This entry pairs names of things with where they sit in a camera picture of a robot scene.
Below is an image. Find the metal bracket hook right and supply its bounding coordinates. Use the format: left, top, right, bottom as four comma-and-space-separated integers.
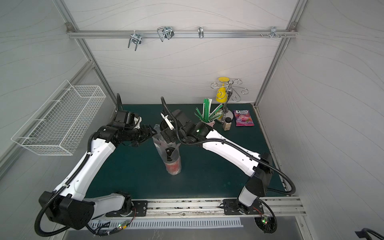
260, 27, 287, 39

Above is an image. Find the metal spiral cup stand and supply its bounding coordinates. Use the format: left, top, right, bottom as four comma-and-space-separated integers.
210, 79, 249, 124

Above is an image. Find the horizontal aluminium rail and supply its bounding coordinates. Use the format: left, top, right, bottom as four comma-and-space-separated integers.
67, 29, 299, 39

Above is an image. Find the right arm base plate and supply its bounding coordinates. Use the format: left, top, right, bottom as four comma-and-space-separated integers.
219, 199, 264, 216

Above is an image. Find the red paper cup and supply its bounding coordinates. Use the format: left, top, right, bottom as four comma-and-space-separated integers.
165, 147, 180, 164
165, 158, 182, 176

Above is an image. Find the pink snack packet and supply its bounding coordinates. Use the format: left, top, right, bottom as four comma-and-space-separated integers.
234, 110, 255, 127

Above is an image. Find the small metal clip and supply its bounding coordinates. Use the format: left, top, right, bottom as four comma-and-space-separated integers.
198, 27, 204, 39

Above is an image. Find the metal u-bolt hook left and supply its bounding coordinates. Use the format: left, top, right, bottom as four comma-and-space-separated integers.
128, 33, 142, 51

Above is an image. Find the metal u-bolt hook middle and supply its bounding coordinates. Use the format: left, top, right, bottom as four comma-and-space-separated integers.
157, 26, 175, 42

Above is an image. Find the clear plastic carrier bag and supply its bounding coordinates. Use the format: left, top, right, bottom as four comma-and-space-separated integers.
152, 124, 182, 176

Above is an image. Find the white wire basket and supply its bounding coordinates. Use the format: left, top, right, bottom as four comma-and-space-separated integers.
11, 80, 106, 156

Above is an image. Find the small brown bottle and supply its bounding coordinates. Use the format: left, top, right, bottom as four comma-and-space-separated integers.
223, 117, 233, 131

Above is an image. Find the yellow hanging cup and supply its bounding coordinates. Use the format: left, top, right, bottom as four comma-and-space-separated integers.
216, 77, 230, 104

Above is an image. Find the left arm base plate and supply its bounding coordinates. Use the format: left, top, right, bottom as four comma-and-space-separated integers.
105, 200, 148, 218

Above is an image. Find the pink straw holder cup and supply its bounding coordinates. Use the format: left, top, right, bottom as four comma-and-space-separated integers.
207, 121, 215, 128

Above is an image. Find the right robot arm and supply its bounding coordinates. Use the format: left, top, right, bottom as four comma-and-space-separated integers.
161, 107, 296, 214

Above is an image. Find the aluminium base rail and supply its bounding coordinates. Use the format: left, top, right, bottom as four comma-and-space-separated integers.
61, 196, 307, 220

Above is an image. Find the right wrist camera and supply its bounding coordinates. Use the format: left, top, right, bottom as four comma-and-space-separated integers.
161, 112, 174, 130

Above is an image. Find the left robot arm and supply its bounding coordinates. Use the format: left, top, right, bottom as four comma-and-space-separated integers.
34, 110, 157, 237

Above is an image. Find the green straws bundle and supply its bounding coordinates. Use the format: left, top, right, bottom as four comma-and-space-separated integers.
195, 99, 224, 123

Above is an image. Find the metal u-bolt hook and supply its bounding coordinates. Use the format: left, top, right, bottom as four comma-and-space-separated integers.
128, 33, 142, 51
157, 26, 175, 42

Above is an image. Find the white slotted cable duct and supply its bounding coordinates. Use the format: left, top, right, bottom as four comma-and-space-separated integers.
89, 218, 244, 231

